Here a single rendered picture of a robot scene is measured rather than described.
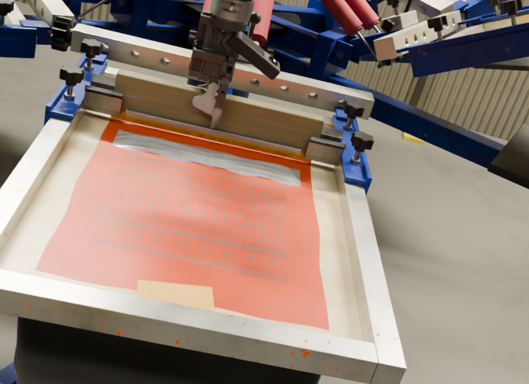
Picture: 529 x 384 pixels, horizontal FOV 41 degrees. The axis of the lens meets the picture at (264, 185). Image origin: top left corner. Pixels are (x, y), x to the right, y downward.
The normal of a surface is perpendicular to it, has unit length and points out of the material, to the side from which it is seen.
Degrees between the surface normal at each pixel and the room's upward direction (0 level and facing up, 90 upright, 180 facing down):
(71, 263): 0
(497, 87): 90
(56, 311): 90
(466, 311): 0
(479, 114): 90
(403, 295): 0
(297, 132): 90
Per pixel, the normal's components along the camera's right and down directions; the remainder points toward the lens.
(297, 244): 0.24, -0.85
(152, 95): -0.01, 0.48
